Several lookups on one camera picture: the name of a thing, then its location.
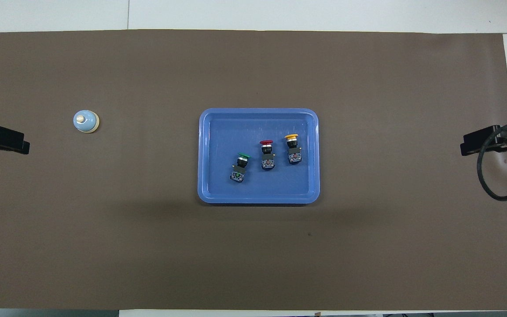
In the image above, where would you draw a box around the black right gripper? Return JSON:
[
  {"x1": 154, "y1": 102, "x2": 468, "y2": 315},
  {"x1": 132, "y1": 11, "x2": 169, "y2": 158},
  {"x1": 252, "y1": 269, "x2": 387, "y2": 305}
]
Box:
[{"x1": 461, "y1": 121, "x2": 507, "y2": 155}]

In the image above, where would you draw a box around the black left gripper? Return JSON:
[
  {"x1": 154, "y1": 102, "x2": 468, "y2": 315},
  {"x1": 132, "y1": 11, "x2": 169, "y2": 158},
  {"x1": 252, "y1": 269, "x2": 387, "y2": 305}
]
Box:
[{"x1": 0, "y1": 123, "x2": 30, "y2": 155}]

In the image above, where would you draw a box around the light blue call bell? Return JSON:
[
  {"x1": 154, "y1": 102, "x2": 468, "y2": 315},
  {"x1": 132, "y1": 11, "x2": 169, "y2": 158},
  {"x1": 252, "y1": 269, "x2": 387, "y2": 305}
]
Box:
[{"x1": 73, "y1": 110, "x2": 100, "y2": 134}]

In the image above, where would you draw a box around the yellow push button switch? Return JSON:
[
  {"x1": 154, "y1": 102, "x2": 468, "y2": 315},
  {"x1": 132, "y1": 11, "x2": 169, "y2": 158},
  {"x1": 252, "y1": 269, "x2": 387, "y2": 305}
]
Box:
[{"x1": 284, "y1": 134, "x2": 303, "y2": 165}]

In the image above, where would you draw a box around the red push button switch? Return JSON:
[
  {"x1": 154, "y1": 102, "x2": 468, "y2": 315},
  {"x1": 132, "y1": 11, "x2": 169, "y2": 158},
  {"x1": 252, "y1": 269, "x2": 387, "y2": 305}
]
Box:
[{"x1": 259, "y1": 140, "x2": 276, "y2": 170}]

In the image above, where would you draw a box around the green push button switch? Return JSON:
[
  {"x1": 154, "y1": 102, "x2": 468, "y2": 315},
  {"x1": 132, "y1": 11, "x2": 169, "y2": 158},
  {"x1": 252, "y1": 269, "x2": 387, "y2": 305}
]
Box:
[{"x1": 230, "y1": 152, "x2": 251, "y2": 183}]

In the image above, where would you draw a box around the blue plastic tray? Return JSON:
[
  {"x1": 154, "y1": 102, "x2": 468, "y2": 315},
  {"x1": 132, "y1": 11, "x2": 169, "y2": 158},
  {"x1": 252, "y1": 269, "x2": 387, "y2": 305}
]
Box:
[{"x1": 198, "y1": 108, "x2": 320, "y2": 205}]

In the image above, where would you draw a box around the brown table mat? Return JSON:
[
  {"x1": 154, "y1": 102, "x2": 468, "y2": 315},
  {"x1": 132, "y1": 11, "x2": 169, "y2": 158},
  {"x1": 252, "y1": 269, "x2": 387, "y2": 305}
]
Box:
[{"x1": 0, "y1": 29, "x2": 507, "y2": 311}]

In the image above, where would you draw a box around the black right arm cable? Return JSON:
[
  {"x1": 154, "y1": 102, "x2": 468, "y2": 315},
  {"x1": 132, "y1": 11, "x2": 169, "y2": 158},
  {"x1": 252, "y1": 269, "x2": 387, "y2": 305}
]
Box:
[{"x1": 477, "y1": 122, "x2": 507, "y2": 202}]

